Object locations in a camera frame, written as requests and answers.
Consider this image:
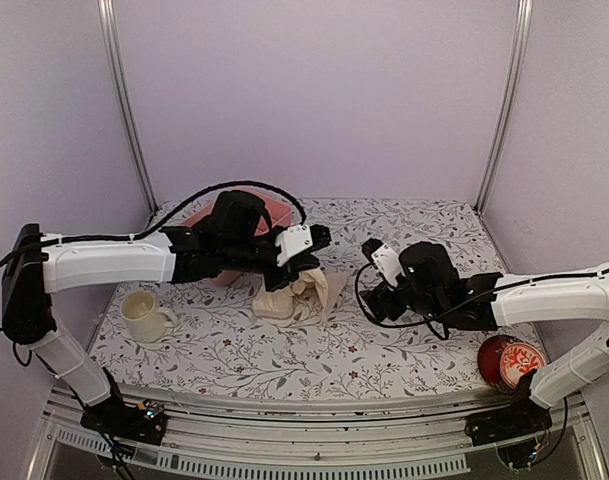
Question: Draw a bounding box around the peach underwear pile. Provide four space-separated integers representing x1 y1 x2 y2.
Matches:
252 268 348 328

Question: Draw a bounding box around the pink compartment organizer box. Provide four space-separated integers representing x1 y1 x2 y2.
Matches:
182 187 292 287

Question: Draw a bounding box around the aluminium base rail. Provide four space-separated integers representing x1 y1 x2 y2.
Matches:
20 384 609 479

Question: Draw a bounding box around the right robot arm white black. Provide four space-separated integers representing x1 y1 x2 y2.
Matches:
356 239 609 445

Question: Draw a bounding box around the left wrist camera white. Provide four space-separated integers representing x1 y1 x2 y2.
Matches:
275 225 331 267

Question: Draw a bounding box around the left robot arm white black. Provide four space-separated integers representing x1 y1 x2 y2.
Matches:
0 185 331 445

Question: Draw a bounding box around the aluminium frame post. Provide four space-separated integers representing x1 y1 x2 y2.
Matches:
473 0 534 212
97 0 158 213

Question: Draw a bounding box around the right aluminium frame post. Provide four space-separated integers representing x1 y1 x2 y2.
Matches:
473 0 534 212

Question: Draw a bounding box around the left aluminium frame post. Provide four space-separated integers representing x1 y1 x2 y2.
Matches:
97 0 158 213

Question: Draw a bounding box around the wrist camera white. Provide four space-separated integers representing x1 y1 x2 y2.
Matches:
361 238 403 288
275 225 331 267

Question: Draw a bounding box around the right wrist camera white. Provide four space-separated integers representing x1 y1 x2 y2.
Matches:
361 238 403 288

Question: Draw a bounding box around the floral patterned table mat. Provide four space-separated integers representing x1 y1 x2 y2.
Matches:
83 197 550 401

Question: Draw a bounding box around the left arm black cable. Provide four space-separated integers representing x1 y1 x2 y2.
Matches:
38 180 308 246

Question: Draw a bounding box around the cream ceramic mug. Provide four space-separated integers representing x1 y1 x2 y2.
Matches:
120 291 179 343

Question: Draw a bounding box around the red floral round tin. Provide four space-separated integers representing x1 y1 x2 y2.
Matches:
477 335 547 395

